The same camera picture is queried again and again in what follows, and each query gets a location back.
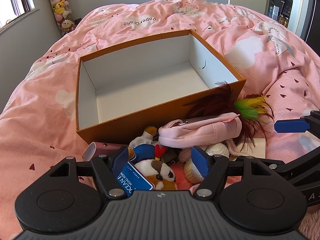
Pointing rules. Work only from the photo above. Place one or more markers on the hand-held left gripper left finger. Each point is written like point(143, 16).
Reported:
point(121, 163)

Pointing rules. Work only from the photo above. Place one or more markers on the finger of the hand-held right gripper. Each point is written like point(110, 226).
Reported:
point(291, 126)
point(295, 166)

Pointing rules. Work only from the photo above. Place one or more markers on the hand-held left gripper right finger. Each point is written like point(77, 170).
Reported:
point(200, 162)

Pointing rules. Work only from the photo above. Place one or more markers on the blue printed card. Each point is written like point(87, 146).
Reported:
point(135, 180)

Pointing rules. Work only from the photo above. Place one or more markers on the white crocheted bunny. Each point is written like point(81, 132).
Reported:
point(217, 150)

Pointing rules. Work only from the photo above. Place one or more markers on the blue white duck plush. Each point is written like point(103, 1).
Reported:
point(142, 152)

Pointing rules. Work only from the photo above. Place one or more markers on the pink hard case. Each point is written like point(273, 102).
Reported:
point(100, 150)

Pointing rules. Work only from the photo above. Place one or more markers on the pink fabric pouch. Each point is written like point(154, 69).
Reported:
point(200, 132)

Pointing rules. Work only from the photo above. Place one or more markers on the brown white dog plush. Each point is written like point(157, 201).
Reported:
point(152, 167)

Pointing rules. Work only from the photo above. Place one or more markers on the red green feather toy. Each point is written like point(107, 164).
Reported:
point(250, 107)

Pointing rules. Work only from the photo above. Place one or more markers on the orange cardboard box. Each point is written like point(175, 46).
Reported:
point(140, 85)

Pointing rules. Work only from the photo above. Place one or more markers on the pink printed blanket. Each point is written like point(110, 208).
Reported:
point(50, 92)

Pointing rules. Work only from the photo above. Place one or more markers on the white door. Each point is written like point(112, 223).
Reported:
point(300, 7)

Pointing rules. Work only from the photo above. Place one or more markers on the column of plush toys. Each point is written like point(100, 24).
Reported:
point(61, 7)

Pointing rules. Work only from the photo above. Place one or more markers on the window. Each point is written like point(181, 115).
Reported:
point(13, 0)

